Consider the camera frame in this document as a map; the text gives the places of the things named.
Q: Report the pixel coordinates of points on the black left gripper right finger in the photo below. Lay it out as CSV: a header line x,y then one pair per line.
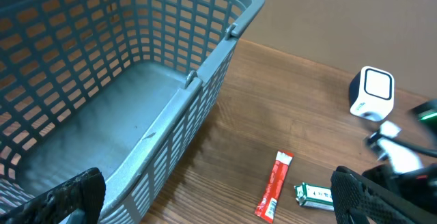
x,y
357,199

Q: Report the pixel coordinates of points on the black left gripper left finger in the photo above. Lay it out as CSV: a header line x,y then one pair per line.
x,y
79,200

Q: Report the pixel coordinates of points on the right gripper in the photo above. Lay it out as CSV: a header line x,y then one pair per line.
x,y
417,186

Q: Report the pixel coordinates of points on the green white small box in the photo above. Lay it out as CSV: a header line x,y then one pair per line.
x,y
313,196

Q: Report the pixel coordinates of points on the small red packet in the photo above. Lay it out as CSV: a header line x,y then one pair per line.
x,y
267,205

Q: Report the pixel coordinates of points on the white barcode scanner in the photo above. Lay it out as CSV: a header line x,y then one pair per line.
x,y
371,94

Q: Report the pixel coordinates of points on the grey plastic shopping basket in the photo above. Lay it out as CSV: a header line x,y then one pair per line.
x,y
119,85

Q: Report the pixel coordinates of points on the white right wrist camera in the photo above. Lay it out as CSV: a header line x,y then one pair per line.
x,y
401,159

